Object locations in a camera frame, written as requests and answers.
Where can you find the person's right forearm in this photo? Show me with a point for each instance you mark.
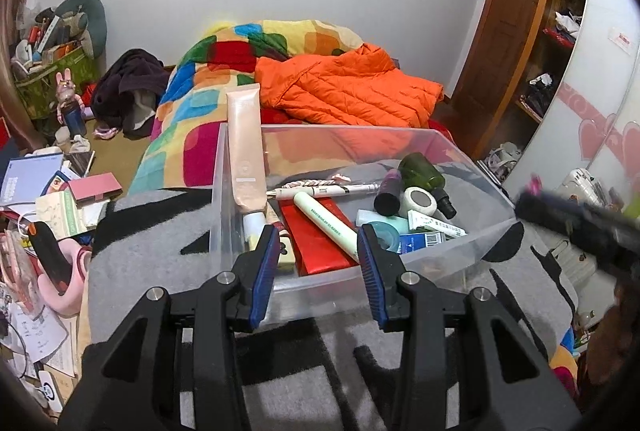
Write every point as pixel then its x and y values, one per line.
pixel 617 336

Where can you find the brown wooden door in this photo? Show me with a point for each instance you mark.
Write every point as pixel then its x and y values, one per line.
pixel 515 36

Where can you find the small yellow item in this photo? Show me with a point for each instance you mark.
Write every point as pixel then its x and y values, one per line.
pixel 286 258

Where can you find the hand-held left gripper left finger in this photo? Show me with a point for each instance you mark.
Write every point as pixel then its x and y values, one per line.
pixel 265 271

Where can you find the white wardrobe with pink hearts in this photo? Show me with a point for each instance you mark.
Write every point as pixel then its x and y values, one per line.
pixel 595 101

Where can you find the grey green cushion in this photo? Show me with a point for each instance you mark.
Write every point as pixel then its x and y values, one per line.
pixel 95 16

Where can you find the pink neck massager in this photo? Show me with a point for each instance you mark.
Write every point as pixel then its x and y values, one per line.
pixel 70 281

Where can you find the white tape roll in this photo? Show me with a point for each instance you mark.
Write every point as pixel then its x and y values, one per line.
pixel 421 201

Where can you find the clear plastic storage bin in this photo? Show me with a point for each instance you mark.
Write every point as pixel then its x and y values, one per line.
pixel 350 296

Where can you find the green storage bag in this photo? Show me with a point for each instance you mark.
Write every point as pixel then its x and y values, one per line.
pixel 60 76

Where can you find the pile of papers and books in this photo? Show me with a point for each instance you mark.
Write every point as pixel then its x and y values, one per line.
pixel 45 341

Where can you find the orange puffer jacket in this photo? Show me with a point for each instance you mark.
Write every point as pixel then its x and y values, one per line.
pixel 350 86

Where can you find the grey black blanket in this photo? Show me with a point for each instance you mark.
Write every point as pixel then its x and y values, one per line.
pixel 150 251

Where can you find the small black bottle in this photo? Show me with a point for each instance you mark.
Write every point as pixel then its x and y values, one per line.
pixel 388 196

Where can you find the red rectangular box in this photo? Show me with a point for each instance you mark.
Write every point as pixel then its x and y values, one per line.
pixel 315 246

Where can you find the pale blue book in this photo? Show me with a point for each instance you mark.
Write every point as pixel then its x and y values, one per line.
pixel 27 178

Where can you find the white pen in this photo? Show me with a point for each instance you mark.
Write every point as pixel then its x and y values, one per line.
pixel 325 189

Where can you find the white handbag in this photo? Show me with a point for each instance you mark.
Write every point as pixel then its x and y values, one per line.
pixel 582 188

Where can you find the dark green pump bottle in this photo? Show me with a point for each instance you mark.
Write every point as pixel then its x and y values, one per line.
pixel 422 171

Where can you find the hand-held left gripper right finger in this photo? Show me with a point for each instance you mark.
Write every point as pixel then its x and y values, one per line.
pixel 372 276

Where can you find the teal round container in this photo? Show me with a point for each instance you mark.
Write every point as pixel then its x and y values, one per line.
pixel 387 236

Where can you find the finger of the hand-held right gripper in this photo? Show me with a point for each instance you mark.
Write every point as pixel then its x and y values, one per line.
pixel 560 213

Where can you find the clutter of bottles and boxes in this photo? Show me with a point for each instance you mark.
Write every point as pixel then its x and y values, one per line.
pixel 45 33

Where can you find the blue white small box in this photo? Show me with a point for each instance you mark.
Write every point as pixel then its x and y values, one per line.
pixel 422 242

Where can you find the pink cosmetic tube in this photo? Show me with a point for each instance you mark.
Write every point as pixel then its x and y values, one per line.
pixel 246 151

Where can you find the pale green tube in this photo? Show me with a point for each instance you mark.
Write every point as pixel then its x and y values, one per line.
pixel 322 221

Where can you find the white green printed box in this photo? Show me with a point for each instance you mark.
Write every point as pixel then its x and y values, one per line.
pixel 437 223

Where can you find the dark clothes pile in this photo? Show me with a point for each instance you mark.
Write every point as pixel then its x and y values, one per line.
pixel 130 86

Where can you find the striped pink curtain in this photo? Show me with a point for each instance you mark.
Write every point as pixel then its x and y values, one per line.
pixel 10 61

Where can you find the pink flat box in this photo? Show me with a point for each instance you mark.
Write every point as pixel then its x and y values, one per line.
pixel 95 187

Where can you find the pink bunny bottle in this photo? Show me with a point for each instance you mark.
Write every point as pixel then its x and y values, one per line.
pixel 70 103

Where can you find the white shoes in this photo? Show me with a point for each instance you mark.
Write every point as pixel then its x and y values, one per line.
pixel 505 157

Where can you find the colourful patchwork blanket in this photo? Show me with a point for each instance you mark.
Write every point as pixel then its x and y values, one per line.
pixel 200 111

